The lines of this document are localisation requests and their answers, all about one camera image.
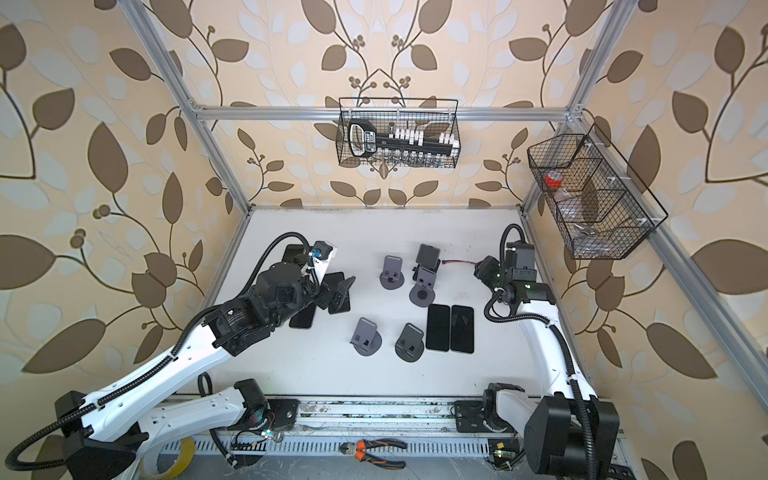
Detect wire basket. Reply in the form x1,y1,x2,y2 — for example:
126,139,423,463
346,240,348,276
335,96,462,169
527,125,668,260

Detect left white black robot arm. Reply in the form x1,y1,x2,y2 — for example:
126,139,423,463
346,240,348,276
5,232,337,479

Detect right wire basket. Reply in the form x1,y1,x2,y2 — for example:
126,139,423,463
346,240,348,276
527,125,668,260

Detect red capped bottle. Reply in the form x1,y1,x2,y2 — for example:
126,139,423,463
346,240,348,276
543,170,564,191

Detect front left grey phone stand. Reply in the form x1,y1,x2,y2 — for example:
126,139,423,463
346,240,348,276
350,317,382,357

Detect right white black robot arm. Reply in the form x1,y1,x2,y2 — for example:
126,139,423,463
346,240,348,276
475,223,620,479

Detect red-edged black phone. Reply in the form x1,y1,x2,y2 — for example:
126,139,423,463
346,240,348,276
289,303,316,329

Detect orange handled pliers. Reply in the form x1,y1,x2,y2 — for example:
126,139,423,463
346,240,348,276
338,437,409,471

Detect back left grey phone stand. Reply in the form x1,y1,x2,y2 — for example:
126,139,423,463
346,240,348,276
379,255,405,290

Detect middle grey phone stand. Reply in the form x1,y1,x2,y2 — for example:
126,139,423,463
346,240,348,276
409,267,436,308

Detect yellow tape roll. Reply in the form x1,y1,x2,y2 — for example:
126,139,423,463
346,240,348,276
139,437,196,480

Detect black socket tool set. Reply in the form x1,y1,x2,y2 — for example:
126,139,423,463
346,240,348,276
346,120,461,159

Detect back wire basket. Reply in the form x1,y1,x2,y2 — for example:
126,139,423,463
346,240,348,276
335,96,462,169

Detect front right grey phone stand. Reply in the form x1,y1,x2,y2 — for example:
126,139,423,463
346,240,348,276
394,323,425,363

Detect grey phone stand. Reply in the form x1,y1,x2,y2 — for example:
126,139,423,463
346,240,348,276
379,255,405,290
350,317,382,357
409,267,436,308
394,323,425,363

